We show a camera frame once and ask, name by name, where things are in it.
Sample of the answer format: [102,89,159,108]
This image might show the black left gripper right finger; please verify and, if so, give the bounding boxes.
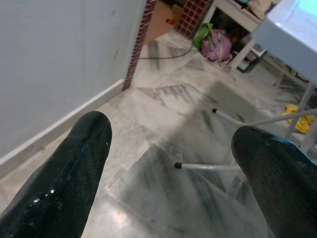
[231,125,317,238]

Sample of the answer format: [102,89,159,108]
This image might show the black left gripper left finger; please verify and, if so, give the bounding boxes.
[0,111,112,238]

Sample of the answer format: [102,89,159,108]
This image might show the yellow cloth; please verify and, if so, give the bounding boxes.
[282,104,314,133]

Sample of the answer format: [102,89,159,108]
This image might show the purple patterned bag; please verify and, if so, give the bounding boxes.
[201,29,233,62]

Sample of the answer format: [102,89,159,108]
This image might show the light blue folding table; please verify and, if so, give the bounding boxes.
[173,0,317,172]

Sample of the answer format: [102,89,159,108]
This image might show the green plastic bag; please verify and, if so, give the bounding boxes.
[193,22,214,49]

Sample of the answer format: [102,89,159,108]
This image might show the white wooden bench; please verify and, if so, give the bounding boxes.
[200,0,267,72]

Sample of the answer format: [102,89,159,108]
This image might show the brown cardboard box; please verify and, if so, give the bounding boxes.
[145,0,183,44]

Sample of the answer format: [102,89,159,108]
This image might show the red tiled pillar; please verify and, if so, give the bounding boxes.
[177,0,213,39]

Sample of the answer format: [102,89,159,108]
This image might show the narrow red brick wall edge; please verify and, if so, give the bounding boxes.
[122,0,154,91]

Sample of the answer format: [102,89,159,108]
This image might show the black floor cable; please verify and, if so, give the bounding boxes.
[138,37,194,60]

